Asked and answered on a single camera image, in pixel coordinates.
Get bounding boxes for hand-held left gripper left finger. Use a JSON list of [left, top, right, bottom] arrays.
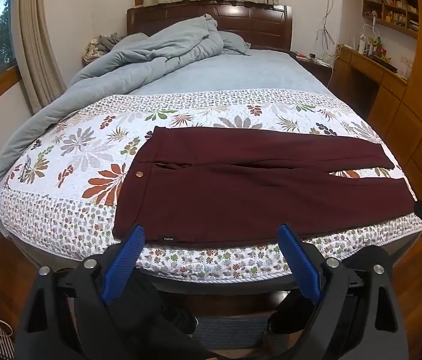
[[15, 225, 146, 360]]

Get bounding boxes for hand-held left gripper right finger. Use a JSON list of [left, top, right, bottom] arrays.
[[278, 224, 410, 360]]

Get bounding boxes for maroon pants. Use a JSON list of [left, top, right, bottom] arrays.
[[114, 127, 422, 245]]

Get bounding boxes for person's right leg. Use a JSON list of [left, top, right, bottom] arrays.
[[267, 292, 313, 336]]

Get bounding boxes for blue floor mat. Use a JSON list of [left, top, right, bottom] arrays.
[[192, 315, 273, 350]]

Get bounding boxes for floral quilted bedspread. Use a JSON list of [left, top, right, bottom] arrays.
[[0, 88, 422, 282]]

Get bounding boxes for wooden desk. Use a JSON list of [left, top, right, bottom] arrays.
[[333, 45, 410, 121]]

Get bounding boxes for dark wooden nightstand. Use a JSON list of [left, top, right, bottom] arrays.
[[290, 50, 334, 85]]

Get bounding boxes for light blue bed sheet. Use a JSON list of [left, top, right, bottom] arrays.
[[126, 50, 337, 96]]

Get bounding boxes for grey-blue duvet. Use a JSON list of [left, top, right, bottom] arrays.
[[0, 14, 251, 211]]

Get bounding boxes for pile of clothes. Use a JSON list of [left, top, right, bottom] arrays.
[[82, 34, 125, 64]]

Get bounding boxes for dark wooden bed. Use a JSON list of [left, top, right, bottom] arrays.
[[0, 5, 422, 321]]

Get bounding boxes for wooden wall shelf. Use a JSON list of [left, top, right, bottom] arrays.
[[361, 0, 420, 40]]

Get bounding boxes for hanging white cables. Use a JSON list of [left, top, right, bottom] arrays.
[[315, 0, 339, 59]]

